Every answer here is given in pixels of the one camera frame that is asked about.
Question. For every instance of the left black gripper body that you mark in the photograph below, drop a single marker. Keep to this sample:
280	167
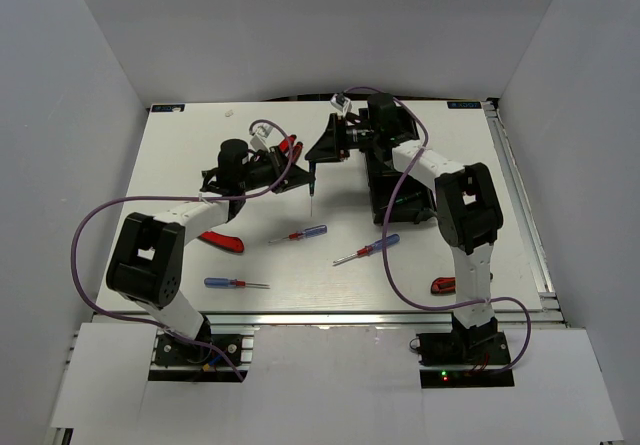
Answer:
260	175

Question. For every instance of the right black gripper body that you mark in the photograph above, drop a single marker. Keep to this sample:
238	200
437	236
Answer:
358	138

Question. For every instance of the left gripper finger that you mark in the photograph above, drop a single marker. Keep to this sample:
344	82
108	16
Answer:
295	178
279	157

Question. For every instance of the green black precision screwdriver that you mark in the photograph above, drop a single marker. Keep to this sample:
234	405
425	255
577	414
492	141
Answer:
414	199

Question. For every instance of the blue handled screwdriver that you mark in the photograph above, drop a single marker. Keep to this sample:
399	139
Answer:
306	233
228	283
367	250

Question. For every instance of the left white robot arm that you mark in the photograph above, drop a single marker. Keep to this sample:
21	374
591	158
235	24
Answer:
146	264

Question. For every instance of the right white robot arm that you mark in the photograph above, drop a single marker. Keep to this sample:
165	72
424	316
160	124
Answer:
467	208

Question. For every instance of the red box cutter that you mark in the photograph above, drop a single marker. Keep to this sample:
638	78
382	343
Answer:
222	242

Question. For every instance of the blue label sticker left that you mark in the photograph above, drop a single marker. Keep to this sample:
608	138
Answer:
167	108

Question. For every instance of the blue label sticker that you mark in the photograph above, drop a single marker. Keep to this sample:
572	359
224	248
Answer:
464	105
167	108

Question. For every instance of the blue label sticker right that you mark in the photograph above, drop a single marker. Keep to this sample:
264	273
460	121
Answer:
464	105

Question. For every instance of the red black cutter right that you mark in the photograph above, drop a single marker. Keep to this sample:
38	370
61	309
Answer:
443	286

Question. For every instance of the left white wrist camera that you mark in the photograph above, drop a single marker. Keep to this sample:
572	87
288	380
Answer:
260	137

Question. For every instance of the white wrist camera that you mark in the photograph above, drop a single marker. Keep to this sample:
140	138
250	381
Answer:
260	137
341	103

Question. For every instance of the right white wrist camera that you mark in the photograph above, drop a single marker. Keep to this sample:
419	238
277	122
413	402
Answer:
341	103

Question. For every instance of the blue handled screwdriver bottom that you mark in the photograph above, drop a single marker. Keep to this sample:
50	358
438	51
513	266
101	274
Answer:
228	283

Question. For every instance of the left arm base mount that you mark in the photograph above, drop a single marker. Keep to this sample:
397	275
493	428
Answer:
174	361

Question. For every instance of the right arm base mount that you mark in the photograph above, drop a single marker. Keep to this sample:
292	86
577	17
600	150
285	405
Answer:
464	358

